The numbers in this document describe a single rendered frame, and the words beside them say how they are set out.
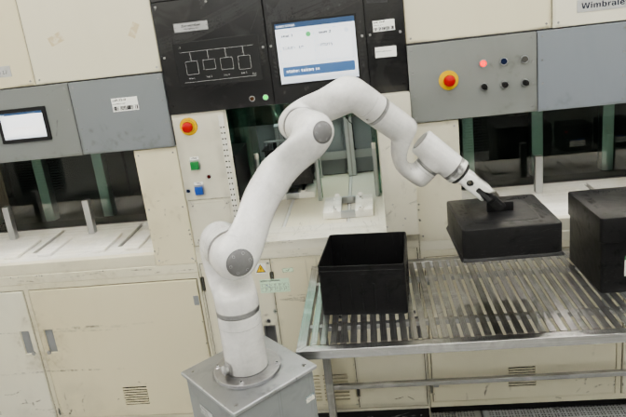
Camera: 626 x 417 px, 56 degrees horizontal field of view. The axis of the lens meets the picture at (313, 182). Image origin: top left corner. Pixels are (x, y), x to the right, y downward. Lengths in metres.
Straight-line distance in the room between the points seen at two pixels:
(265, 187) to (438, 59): 0.88
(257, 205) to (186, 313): 1.08
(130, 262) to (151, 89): 0.71
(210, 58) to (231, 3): 0.21
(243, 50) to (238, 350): 1.06
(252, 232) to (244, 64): 0.83
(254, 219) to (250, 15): 0.88
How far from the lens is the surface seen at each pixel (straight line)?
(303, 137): 1.49
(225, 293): 1.61
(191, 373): 1.80
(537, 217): 1.87
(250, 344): 1.66
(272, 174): 1.54
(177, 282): 2.48
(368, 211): 2.46
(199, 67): 2.21
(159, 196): 2.36
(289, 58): 2.14
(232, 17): 2.17
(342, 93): 1.59
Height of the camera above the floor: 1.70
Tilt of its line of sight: 16 degrees down
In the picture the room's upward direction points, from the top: 7 degrees counter-clockwise
